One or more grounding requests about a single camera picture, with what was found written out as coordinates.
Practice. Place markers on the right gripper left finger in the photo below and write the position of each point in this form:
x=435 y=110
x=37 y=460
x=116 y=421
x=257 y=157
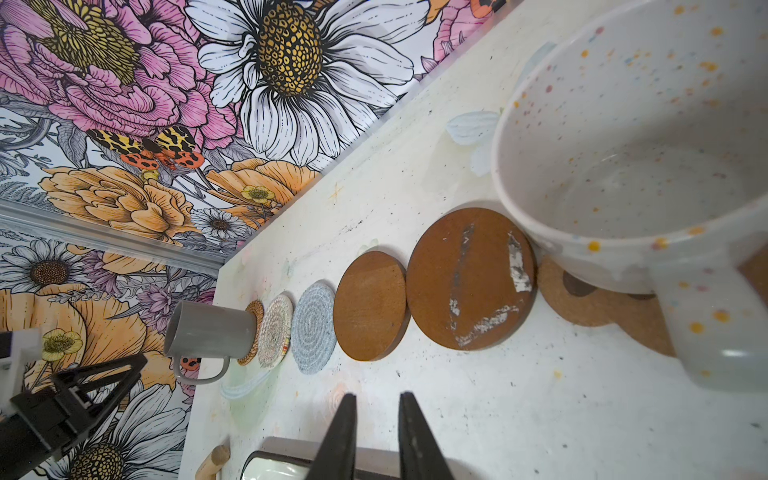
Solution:
x=335 y=459

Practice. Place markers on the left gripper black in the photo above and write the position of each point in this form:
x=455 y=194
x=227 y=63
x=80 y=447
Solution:
x=49 y=422

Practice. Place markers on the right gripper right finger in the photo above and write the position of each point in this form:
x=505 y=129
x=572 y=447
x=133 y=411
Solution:
x=419 y=453

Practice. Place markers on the grey mug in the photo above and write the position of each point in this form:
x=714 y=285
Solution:
x=198 y=330

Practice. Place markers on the grey woven coaster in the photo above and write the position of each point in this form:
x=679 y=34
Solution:
x=313 y=338

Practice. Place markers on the multicolour zigzag woven coaster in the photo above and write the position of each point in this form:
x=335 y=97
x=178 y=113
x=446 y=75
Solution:
x=275 y=332

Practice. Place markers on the plain brown wooden coaster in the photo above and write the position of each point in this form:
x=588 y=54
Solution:
x=371 y=315

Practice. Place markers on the woven rattan coaster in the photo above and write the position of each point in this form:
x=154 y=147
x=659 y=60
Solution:
x=256 y=308

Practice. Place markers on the scratched brown wooden coaster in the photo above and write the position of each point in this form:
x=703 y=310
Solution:
x=471 y=279

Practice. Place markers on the cork paw print coaster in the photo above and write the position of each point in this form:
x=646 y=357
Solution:
x=600 y=306

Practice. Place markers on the white mug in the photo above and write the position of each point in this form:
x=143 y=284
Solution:
x=635 y=156

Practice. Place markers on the white strawberry tray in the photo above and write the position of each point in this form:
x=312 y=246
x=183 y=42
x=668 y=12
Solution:
x=282 y=458

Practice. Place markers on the small wooden mallet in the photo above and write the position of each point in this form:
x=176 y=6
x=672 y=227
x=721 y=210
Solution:
x=213 y=463

